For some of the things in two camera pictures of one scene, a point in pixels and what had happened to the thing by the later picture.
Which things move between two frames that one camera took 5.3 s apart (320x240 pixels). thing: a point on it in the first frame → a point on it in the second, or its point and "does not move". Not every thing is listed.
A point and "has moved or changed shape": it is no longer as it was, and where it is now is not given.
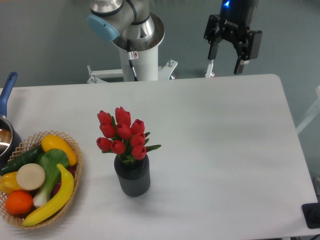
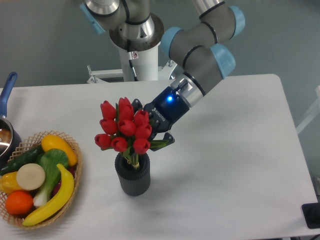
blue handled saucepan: [10, 140] does not move
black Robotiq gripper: [235, 18] → [163, 110]
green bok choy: [50, 159] does not move
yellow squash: [50, 141] does not move
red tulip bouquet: [121, 136] has moved or changed shape
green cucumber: [28, 158] does not move
